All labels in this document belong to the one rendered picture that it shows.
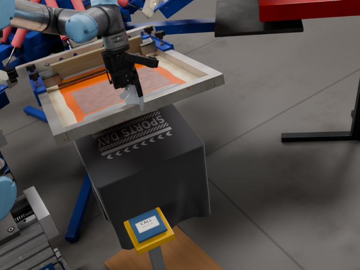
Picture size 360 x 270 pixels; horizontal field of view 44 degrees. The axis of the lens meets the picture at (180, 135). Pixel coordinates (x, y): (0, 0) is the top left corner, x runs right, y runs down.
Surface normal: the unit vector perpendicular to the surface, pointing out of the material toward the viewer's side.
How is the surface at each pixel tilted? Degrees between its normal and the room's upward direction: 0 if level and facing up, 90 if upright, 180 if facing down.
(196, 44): 0
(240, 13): 0
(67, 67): 74
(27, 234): 90
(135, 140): 0
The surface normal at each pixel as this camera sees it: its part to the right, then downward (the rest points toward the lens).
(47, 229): 0.55, 0.50
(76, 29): -0.43, 0.49
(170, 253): -0.11, -0.75
